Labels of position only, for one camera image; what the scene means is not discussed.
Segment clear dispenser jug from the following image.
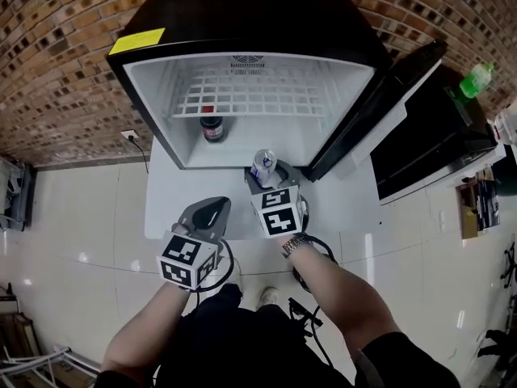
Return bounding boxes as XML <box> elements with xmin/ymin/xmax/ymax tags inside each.
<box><xmin>491</xmin><ymin>102</ymin><xmax>517</xmax><ymax>147</ymax></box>

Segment silver drink can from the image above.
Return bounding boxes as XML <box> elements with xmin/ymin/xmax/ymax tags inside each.
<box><xmin>250</xmin><ymin>148</ymin><xmax>279</xmax><ymax>188</ymax></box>

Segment person's black trousers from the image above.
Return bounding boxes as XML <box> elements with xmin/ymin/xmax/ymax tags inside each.
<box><xmin>181</xmin><ymin>283</ymin><xmax>286</xmax><ymax>327</ymax></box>

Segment white wire fridge shelf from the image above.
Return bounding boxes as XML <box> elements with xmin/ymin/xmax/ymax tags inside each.
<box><xmin>171</xmin><ymin>67</ymin><xmax>329</xmax><ymax>120</ymax></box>

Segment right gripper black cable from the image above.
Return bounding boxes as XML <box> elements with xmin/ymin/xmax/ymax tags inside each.
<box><xmin>301</xmin><ymin>232</ymin><xmax>339</xmax><ymax>267</ymax></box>

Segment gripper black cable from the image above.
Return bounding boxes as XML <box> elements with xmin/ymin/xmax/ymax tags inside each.
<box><xmin>301</xmin><ymin>232</ymin><xmax>339</xmax><ymax>267</ymax></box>
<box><xmin>187</xmin><ymin>238</ymin><xmax>236</xmax><ymax>310</ymax></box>

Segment yellow fridge label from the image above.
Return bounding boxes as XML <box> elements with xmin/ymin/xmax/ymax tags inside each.
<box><xmin>109</xmin><ymin>27</ymin><xmax>166</xmax><ymax>57</ymax></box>

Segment black round waste bin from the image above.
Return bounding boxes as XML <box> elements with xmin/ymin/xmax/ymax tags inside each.
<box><xmin>291</xmin><ymin>263</ymin><xmax>321</xmax><ymax>295</ymax></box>

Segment black power cable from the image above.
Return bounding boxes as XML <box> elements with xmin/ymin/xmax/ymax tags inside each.
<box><xmin>128</xmin><ymin>135</ymin><xmax>151</xmax><ymax>176</ymax></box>

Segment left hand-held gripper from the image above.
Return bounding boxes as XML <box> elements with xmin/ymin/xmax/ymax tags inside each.
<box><xmin>156</xmin><ymin>195</ymin><xmax>233</xmax><ymax>293</ymax></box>

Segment cardboard box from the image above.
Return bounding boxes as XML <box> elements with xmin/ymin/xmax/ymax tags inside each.
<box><xmin>456</xmin><ymin>169</ymin><xmax>502</xmax><ymax>241</ymax></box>

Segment person's right forearm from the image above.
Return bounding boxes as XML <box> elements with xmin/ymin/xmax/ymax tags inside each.
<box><xmin>281</xmin><ymin>232</ymin><xmax>403</xmax><ymax>363</ymax></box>

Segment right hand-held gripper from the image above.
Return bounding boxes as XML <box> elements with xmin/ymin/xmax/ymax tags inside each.
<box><xmin>243</xmin><ymin>158</ymin><xmax>311</xmax><ymax>241</ymax></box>

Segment black mini fridge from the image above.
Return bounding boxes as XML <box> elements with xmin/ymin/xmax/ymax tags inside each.
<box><xmin>105</xmin><ymin>0</ymin><xmax>396</xmax><ymax>172</ymax></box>

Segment white metal tube frame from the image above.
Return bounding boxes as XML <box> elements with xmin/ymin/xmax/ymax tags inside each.
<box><xmin>0</xmin><ymin>344</ymin><xmax>102</xmax><ymax>384</ymax></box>

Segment black waist harness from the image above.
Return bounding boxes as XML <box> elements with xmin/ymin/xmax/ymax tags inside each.
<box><xmin>288</xmin><ymin>296</ymin><xmax>325</xmax><ymax>339</ymax></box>

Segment white sneaker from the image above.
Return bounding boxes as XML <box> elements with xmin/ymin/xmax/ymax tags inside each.
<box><xmin>257</xmin><ymin>286</ymin><xmax>280</xmax><ymax>310</ymax></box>
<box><xmin>230</xmin><ymin>256</ymin><xmax>245</xmax><ymax>287</ymax></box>

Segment person's black shirt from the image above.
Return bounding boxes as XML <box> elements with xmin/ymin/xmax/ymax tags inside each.
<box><xmin>93</xmin><ymin>309</ymin><xmax>464</xmax><ymax>388</ymax></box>

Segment black fridge door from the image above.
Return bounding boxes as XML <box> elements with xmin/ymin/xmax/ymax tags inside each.
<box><xmin>309</xmin><ymin>40</ymin><xmax>450</xmax><ymax>184</ymax></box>

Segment person's left forearm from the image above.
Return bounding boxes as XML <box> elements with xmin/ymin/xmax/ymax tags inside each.
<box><xmin>100</xmin><ymin>283</ymin><xmax>191</xmax><ymax>382</ymax></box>

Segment silver wristwatch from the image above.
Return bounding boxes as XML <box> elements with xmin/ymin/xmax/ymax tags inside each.
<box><xmin>281</xmin><ymin>234</ymin><xmax>313</xmax><ymax>259</ymax></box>

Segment dark green round seat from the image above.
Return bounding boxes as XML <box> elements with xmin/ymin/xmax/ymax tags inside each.
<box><xmin>490</xmin><ymin>163</ymin><xmax>517</xmax><ymax>201</ymax></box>

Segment grey metal rack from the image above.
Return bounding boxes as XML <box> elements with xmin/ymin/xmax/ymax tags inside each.
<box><xmin>0</xmin><ymin>155</ymin><xmax>36</xmax><ymax>233</ymax></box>

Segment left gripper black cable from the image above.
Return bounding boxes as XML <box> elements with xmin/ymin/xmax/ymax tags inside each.
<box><xmin>187</xmin><ymin>238</ymin><xmax>236</xmax><ymax>310</ymax></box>

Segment dark cola bottle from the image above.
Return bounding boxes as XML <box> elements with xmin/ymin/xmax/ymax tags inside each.
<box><xmin>199</xmin><ymin>105</ymin><xmax>226</xmax><ymax>145</ymax></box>

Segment black glass-door cabinet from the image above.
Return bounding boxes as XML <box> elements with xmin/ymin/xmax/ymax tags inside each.
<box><xmin>369</xmin><ymin>65</ymin><xmax>498</xmax><ymax>206</ymax></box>

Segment green plastic bottle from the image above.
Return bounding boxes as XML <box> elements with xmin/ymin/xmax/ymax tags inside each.
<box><xmin>459</xmin><ymin>61</ymin><xmax>496</xmax><ymax>101</ymax></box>

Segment white table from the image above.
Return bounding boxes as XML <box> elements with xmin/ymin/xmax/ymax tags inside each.
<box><xmin>144</xmin><ymin>137</ymin><xmax>385</xmax><ymax>244</ymax></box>

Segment black office chair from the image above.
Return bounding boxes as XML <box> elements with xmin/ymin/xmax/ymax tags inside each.
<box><xmin>499</xmin><ymin>240</ymin><xmax>517</xmax><ymax>287</ymax></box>

